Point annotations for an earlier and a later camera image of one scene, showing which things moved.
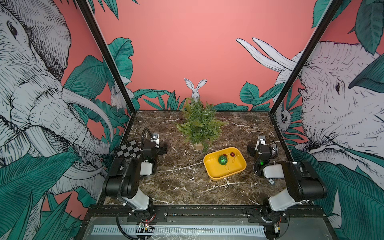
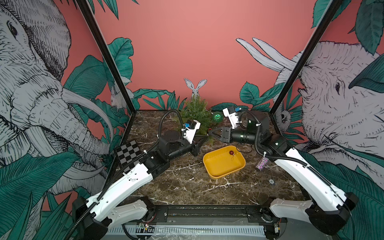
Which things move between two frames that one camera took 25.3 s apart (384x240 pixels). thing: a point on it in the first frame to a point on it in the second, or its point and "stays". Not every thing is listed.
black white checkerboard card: [130, 149] stays
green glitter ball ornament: [222, 159] to [218, 117]
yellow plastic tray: [224, 163] stays
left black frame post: [86, 8] stays
